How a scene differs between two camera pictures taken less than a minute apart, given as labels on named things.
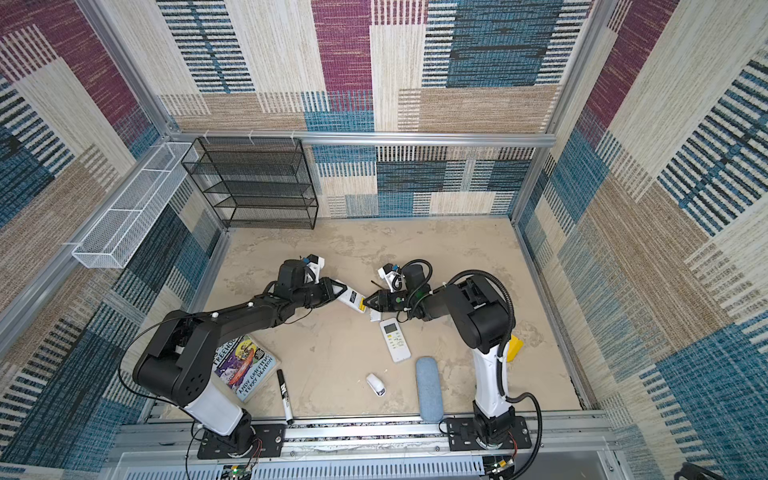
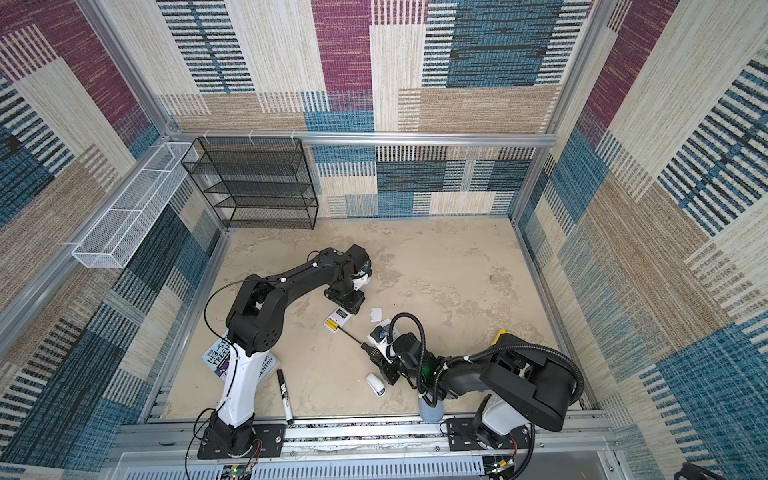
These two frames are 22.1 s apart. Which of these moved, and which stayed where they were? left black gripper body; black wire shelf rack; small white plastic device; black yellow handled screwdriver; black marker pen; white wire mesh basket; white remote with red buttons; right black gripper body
Moved: black yellow handled screwdriver; white remote with red buttons; right black gripper body; left black gripper body
Stayed: white wire mesh basket; black wire shelf rack; small white plastic device; black marker pen
